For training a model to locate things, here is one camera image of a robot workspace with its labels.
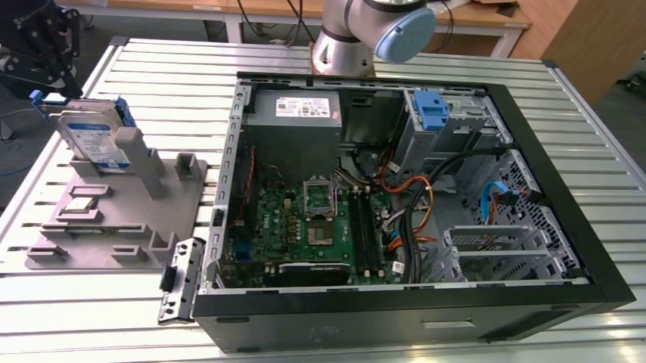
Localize blue flat data wire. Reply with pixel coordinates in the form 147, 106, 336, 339
482, 180, 506, 228

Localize brown wooden cabinet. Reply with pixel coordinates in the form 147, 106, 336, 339
542, 0, 646, 107

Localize grey metal drive cage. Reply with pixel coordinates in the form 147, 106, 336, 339
396, 88, 514, 190

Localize black open PC case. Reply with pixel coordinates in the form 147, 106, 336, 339
191, 70, 639, 355

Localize green motherboard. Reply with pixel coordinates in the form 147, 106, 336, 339
225, 181, 405, 287

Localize thin red wire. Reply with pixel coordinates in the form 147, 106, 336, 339
233, 145, 257, 230

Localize grey parts rack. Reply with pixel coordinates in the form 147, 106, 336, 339
23, 126, 211, 271

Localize CPU socket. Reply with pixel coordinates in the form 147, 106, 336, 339
306, 222, 338, 246

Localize blue drive latch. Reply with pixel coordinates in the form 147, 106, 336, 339
413, 90, 450, 132

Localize orange power wires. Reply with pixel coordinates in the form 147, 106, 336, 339
380, 175, 438, 247

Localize thick black cable bundle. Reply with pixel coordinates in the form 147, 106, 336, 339
404, 147, 509, 284

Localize metal socket cover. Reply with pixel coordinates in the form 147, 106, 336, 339
301, 176, 338, 222

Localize grey metal disk bay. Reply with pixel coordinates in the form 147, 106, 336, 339
442, 225, 582, 284

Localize hard disk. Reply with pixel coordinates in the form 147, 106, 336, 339
29, 89, 139, 175

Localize black disk power wire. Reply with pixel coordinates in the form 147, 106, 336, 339
497, 188, 545, 207

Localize white framed workbench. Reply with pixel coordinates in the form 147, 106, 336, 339
75, 0, 330, 43

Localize wooden desk white legs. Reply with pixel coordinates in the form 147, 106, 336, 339
433, 0, 534, 57

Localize power supply unit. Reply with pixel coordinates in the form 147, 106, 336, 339
241, 88, 346, 178

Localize black RAM slot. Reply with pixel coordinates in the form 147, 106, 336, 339
364, 187, 386, 276
349, 187, 370, 277

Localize silver CPU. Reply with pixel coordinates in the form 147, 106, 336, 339
63, 196, 98, 213

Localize black graphics card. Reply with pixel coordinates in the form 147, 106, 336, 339
262, 260, 350, 287

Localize grey hinged card latch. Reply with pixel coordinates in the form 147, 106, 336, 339
155, 236, 209, 327

